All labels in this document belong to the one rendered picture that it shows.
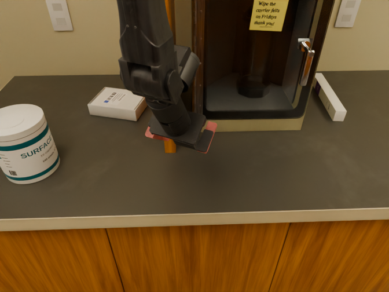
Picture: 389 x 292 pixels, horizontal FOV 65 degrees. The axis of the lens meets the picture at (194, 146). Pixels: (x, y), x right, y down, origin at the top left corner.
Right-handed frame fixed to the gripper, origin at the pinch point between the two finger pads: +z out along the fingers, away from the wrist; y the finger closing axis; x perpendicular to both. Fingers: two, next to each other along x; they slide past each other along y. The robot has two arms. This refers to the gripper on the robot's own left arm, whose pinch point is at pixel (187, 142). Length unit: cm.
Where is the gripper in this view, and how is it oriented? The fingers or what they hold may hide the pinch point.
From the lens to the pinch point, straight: 68.4
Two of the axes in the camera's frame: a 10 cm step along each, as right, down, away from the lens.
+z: 2.0, 4.0, 9.0
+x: -3.6, 8.8, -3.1
